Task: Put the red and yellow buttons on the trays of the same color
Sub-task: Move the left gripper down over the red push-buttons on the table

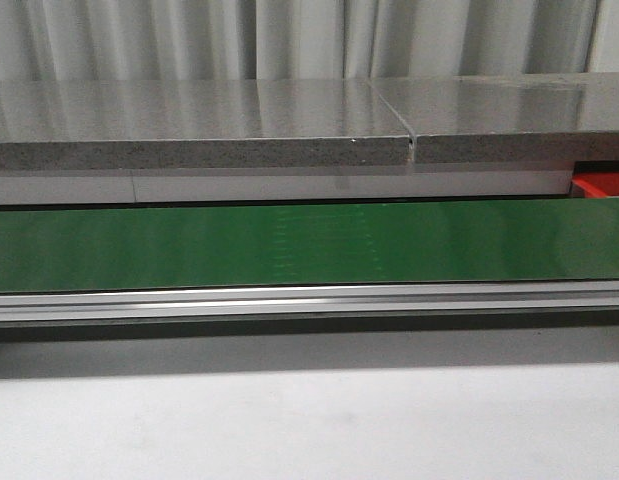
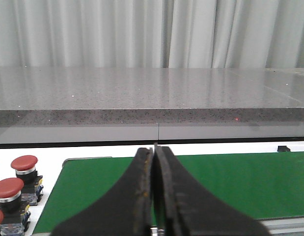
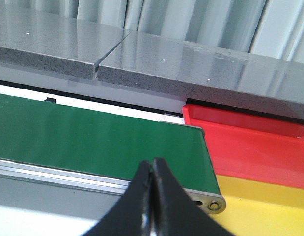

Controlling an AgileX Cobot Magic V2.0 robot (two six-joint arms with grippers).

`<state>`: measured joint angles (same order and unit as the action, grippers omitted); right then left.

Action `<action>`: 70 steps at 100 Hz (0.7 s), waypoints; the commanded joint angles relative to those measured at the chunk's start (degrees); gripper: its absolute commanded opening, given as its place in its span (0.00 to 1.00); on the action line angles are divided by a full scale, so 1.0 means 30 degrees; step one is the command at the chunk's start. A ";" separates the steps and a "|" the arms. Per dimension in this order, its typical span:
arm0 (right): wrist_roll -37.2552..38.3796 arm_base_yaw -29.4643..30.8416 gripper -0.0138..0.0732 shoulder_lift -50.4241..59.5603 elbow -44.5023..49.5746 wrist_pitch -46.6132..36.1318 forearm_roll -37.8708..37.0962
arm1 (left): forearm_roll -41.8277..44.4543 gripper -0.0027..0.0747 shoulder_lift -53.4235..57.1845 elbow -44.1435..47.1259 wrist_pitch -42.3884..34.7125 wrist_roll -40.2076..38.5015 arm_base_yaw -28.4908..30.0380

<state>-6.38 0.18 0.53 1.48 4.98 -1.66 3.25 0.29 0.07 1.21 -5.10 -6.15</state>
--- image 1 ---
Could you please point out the green conveyor belt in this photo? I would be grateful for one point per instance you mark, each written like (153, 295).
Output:
(308, 244)

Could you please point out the grey stone slab left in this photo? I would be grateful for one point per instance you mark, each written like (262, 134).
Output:
(153, 125)

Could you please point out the grey stone slab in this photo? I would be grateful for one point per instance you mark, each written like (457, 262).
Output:
(153, 125)
(529, 118)

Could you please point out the red plastic bin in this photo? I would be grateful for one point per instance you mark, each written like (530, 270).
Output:
(597, 184)

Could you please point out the grey stone slab right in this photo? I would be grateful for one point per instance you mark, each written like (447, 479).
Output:
(529, 118)

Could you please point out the white panel under slabs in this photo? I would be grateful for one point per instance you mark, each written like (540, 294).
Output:
(136, 186)

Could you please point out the white pleated curtain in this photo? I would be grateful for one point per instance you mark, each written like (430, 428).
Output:
(71, 40)

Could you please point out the aluminium conveyor side rail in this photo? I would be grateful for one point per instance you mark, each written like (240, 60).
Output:
(227, 304)

